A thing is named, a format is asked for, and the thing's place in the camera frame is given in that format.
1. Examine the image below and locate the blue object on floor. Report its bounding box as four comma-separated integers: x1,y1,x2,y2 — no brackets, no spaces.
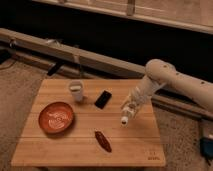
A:
200,135,213,159

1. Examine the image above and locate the black object on floor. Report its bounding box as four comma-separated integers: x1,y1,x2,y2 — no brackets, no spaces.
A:
47,62,62,76

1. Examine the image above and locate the metal floor rail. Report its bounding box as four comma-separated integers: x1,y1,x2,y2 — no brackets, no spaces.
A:
0,28,213,119

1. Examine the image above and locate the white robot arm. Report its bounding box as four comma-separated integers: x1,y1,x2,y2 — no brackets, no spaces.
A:
121,59,213,117

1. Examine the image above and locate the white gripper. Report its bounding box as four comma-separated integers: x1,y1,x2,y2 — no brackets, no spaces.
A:
122,87,147,113

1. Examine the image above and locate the orange ceramic bowl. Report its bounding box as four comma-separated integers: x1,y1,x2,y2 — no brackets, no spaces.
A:
38,102,74,134

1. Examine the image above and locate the wooden table board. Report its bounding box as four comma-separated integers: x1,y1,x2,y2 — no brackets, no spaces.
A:
11,79,166,167

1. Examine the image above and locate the black phone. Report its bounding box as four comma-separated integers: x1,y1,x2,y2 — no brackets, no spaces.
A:
95,91,112,109

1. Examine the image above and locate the white cup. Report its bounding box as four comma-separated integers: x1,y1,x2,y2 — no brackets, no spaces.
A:
68,80,83,102

